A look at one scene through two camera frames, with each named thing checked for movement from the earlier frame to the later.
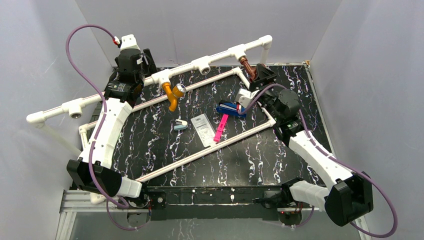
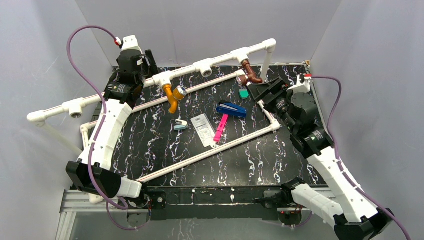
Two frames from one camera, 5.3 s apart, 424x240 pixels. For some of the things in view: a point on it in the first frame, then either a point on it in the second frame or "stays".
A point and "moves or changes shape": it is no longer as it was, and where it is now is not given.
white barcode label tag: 204,129 stays
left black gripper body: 150,67 stays
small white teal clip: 180,125 stays
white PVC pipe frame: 72,108 moves or changes shape
